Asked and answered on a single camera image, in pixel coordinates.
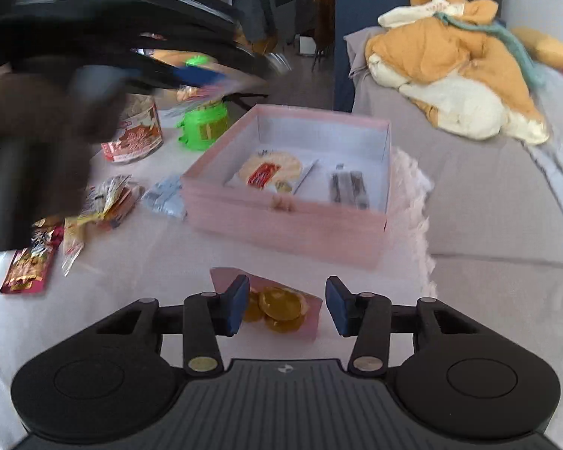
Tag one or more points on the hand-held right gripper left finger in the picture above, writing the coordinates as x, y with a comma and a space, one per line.
238, 307

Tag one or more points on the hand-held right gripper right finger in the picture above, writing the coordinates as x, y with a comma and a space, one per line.
338, 308

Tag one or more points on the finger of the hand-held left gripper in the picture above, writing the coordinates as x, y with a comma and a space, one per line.
244, 56
192, 75

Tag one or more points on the gold coin chocolate packet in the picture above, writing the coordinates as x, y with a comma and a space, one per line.
281, 309

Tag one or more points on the pink cardboard box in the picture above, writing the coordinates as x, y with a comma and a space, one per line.
281, 225

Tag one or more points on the round cracker packet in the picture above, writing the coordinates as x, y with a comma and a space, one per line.
270, 168

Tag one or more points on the dark snack bar packet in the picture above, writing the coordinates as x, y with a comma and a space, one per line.
349, 187

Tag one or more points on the person's left hand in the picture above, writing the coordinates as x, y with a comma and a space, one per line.
42, 140

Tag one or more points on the green candy dispenser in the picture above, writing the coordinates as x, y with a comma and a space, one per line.
204, 124

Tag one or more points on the grey jacket on chair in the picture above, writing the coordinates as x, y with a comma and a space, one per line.
267, 0

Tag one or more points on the clear jar with red label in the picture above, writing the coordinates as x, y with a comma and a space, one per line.
133, 136

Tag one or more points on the brown chair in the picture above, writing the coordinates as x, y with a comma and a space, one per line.
324, 23

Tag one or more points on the white fluffy blanket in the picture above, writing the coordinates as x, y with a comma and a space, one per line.
136, 262

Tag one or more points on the dark blue cabinet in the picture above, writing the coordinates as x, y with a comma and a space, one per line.
356, 18

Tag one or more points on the pale blue snack packet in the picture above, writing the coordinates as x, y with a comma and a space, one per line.
164, 197

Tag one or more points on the yellow snack packet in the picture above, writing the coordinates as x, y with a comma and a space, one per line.
98, 206

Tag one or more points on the grey sofa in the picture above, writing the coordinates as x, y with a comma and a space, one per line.
488, 197

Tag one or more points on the orange plush toy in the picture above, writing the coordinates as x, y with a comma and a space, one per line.
450, 56

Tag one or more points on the red snack packet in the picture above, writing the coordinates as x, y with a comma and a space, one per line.
28, 267

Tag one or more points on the teal cloth strip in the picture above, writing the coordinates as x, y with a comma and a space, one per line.
511, 42

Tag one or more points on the yellow plush toy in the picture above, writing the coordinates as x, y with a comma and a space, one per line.
544, 47

